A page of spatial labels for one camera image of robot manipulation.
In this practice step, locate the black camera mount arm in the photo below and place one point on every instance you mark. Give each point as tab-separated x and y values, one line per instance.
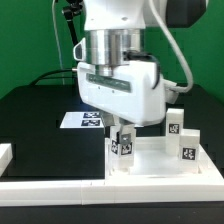
73	9

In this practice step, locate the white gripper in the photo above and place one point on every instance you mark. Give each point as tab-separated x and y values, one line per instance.
135	93

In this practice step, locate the white square table top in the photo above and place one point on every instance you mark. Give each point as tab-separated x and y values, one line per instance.
151	160

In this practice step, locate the white U-shaped fence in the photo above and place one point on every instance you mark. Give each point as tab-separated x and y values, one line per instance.
113	190

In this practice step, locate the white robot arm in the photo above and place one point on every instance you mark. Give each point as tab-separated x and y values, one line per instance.
114	34

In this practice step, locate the printed marker sheet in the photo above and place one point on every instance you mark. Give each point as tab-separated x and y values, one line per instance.
82	120

